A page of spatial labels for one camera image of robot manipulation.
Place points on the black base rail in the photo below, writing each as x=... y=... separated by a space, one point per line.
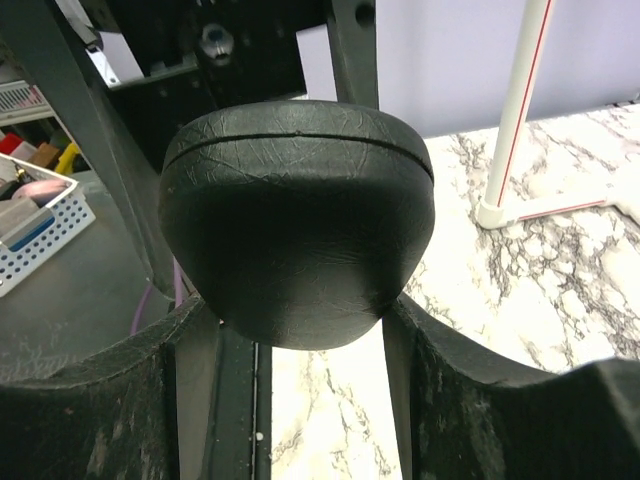
x=240 y=433

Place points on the black cylinder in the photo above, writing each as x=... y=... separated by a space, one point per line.
x=298 y=222

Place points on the white PVC pipe frame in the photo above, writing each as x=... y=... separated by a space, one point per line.
x=492 y=211

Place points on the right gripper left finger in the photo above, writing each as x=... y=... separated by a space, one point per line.
x=137 y=410

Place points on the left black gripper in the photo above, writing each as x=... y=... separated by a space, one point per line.
x=196 y=57

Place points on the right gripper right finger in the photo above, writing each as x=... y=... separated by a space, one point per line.
x=462 y=411

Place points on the white perforated storage basket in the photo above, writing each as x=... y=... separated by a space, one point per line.
x=47 y=230

